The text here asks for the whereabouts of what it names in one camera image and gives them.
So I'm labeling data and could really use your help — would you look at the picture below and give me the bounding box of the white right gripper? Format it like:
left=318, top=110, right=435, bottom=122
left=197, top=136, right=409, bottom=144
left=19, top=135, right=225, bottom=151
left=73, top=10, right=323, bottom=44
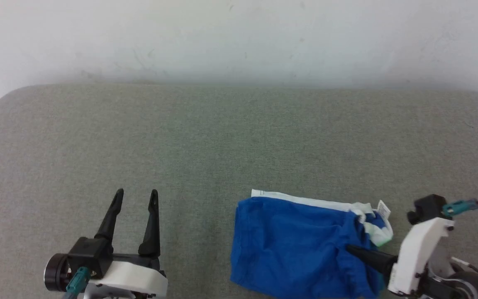
left=344, top=217, right=456, bottom=297

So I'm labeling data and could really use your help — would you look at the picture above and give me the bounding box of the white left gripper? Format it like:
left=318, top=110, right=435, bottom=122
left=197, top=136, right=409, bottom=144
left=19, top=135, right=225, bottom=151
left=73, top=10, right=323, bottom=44
left=83, top=189, right=168, bottom=299

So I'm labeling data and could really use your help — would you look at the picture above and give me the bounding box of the blue shorts white waistband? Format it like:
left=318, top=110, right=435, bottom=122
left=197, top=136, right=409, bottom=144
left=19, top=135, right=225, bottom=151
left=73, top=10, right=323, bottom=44
left=229, top=189, right=394, bottom=299

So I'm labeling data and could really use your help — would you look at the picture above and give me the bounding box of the grey fabric sofa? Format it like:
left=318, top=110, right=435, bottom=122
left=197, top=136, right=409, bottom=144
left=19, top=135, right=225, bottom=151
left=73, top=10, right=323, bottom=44
left=0, top=83, right=478, bottom=299

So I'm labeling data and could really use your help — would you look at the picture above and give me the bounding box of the black cable teal connector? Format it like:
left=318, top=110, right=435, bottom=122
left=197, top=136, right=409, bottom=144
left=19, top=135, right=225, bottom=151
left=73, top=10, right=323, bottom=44
left=62, top=267, right=91, bottom=299
left=442, top=199, right=478, bottom=218

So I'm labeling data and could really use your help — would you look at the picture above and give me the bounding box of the thin black cable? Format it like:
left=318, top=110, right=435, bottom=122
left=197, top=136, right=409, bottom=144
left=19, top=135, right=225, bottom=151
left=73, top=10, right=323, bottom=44
left=450, top=256, right=478, bottom=275

